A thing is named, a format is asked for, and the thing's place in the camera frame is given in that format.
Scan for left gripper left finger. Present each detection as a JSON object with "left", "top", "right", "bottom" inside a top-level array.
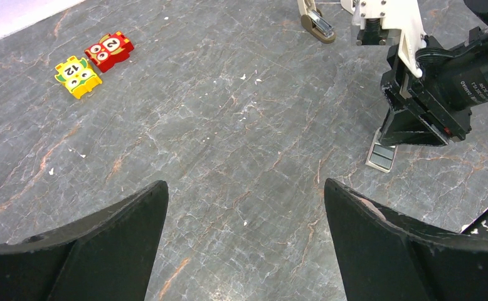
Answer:
[{"left": 0, "top": 181, "right": 169, "bottom": 300}]

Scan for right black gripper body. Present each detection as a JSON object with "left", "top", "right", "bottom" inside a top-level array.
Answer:
[{"left": 381, "top": 27, "right": 488, "bottom": 143}]

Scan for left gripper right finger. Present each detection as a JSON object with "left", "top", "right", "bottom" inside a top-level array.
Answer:
[{"left": 324, "top": 179, "right": 488, "bottom": 300}]

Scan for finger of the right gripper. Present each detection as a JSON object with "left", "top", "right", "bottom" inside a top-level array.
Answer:
[{"left": 378, "top": 106, "right": 450, "bottom": 147}]

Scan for grey staple tray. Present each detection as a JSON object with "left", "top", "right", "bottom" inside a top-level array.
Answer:
[{"left": 365, "top": 128, "right": 397, "bottom": 173}]

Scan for brown white stapler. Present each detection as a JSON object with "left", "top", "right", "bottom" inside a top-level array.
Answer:
[{"left": 297, "top": 0, "right": 336, "bottom": 44}]

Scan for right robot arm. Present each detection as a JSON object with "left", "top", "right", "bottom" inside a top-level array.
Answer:
[{"left": 378, "top": 1, "right": 488, "bottom": 146}]

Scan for yellow toy block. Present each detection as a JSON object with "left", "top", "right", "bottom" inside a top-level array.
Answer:
[{"left": 55, "top": 56, "right": 102, "bottom": 100}]

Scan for red toy block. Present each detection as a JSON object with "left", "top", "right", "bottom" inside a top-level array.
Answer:
[{"left": 85, "top": 31, "right": 134, "bottom": 73}]

